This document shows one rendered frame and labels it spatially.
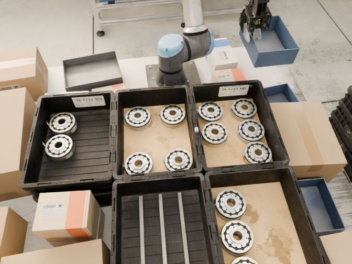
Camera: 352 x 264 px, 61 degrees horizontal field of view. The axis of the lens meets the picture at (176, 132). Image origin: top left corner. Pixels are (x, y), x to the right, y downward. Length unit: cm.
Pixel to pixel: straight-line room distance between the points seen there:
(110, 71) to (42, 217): 83
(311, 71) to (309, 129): 164
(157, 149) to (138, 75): 57
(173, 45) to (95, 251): 86
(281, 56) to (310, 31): 220
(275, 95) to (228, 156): 53
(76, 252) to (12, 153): 43
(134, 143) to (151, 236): 37
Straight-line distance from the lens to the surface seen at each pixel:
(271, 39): 127
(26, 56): 162
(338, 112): 205
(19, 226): 123
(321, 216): 129
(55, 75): 171
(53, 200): 103
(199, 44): 139
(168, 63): 136
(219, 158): 114
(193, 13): 138
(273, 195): 112
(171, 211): 104
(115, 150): 105
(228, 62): 155
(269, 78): 165
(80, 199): 100
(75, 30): 323
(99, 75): 156
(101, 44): 298
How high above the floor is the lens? 181
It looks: 55 degrees down
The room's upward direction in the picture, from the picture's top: straight up
